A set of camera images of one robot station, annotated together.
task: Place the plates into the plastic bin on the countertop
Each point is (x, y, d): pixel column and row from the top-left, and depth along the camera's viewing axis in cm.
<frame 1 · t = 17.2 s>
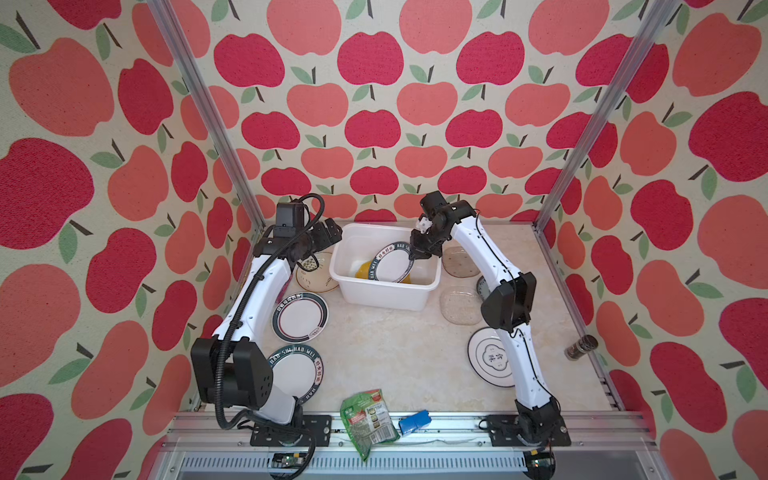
left hand: (334, 237, 83), fingers open
right hand: (410, 260, 92), fingers closed
white plastic bin: (358, 243, 101), point 13 cm above the table
green rim plate centre: (392, 263, 100), point 9 cm above the table
green rim plate front left: (297, 371, 87), on the table
red green rim plate: (299, 317, 97), on the table
beige willow pattern plate: (318, 280, 102), point 4 cm above the table
clear pink glass plate: (460, 306, 100), on the table
white plate black rings: (489, 359, 88), on the table
dark spice jar: (584, 345, 81), point 10 cm above the table

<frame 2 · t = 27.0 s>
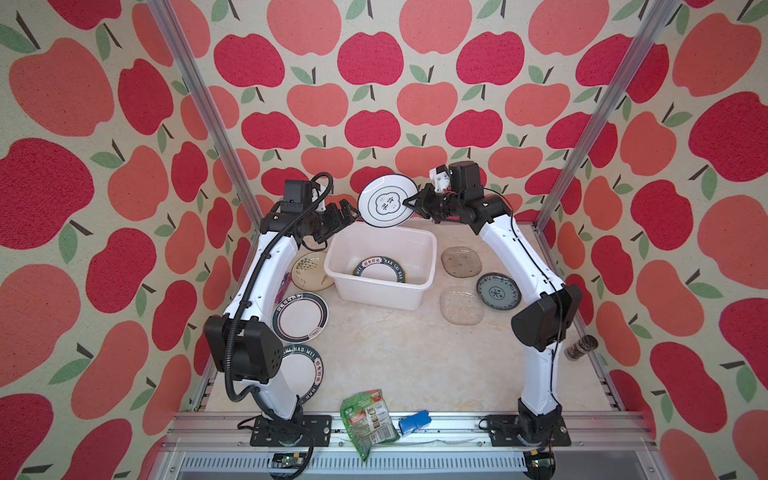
left hand: (354, 223, 80), fingers open
right hand: (404, 206, 80), fingers closed
green rim plate centre: (379, 267, 107), point 3 cm above the table
white plate black rings: (380, 203, 84), point 33 cm above the table
the other named things where they were.

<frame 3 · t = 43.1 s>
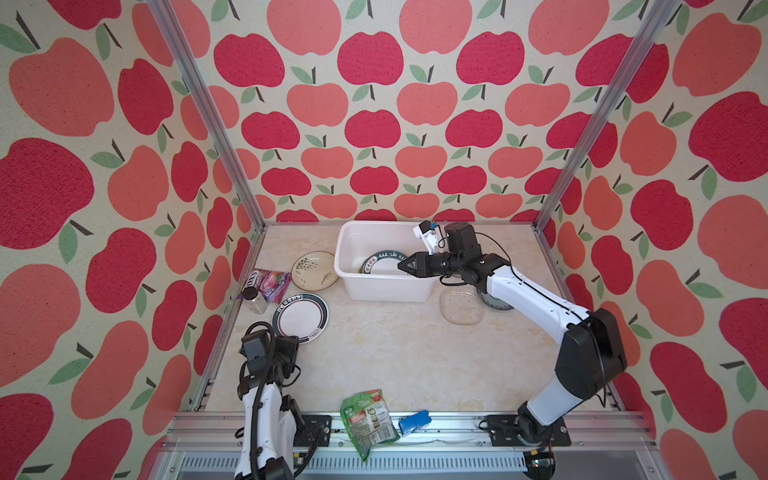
left hand: (297, 343, 86), fingers open
right hand: (402, 270, 80), fingers open
green rim plate front left: (366, 265, 106), point 4 cm above the table
small jar black lid: (253, 300, 91), point 9 cm above the table
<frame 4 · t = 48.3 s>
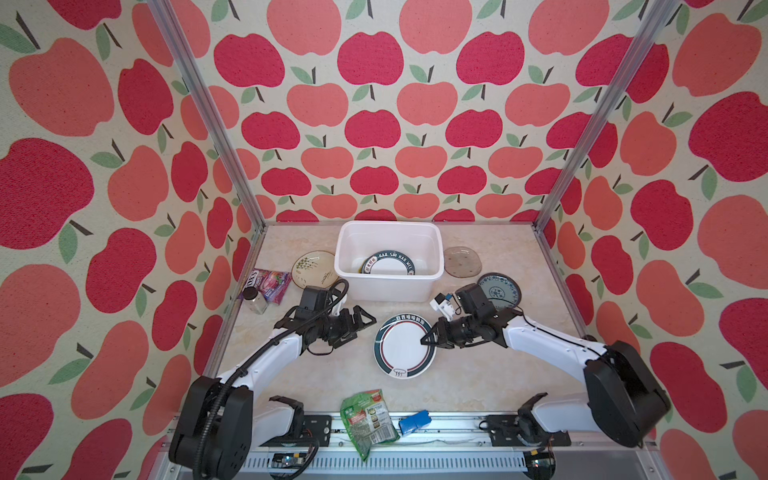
left hand: (368, 333, 81), fingers open
right hand: (423, 347, 81), fingers closed
red green rim plate: (398, 351, 83), point 7 cm above the table
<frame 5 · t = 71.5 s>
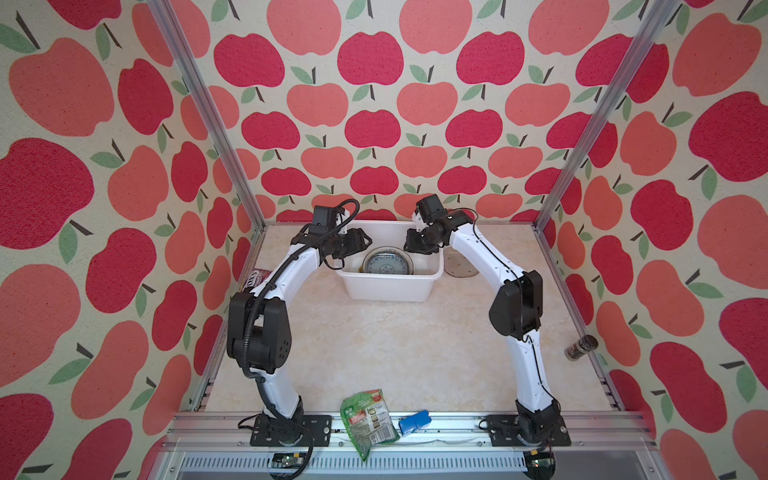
left hand: (368, 246, 89), fingers open
right hand: (409, 251, 95), fingers open
